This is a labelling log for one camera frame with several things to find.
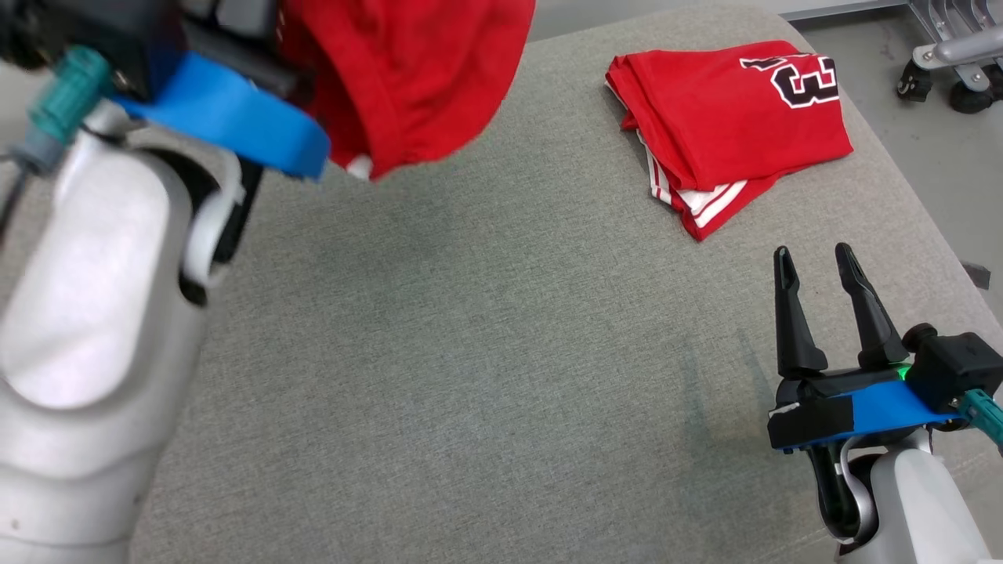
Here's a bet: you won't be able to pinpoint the red jersey with number 23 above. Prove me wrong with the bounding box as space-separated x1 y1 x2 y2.
605 41 855 242

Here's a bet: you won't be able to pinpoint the teal plug left camera cable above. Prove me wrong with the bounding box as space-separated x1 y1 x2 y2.
0 45 114 240

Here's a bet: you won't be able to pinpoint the teal plug camera cable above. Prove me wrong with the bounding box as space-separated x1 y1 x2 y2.
0 45 114 240
960 389 1003 454

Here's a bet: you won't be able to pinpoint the grey metal wheeled frame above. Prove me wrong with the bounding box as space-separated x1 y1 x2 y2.
897 0 1003 115

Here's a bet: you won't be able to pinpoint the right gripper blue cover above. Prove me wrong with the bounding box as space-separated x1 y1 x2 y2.
768 243 961 540

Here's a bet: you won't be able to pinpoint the red shorts with white stripe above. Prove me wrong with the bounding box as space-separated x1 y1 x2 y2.
278 0 538 183

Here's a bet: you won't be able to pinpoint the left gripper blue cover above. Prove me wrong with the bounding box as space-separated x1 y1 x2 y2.
118 16 330 183

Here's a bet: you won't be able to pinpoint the teal plug right camera cable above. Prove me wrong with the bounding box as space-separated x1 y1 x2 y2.
960 389 1003 454

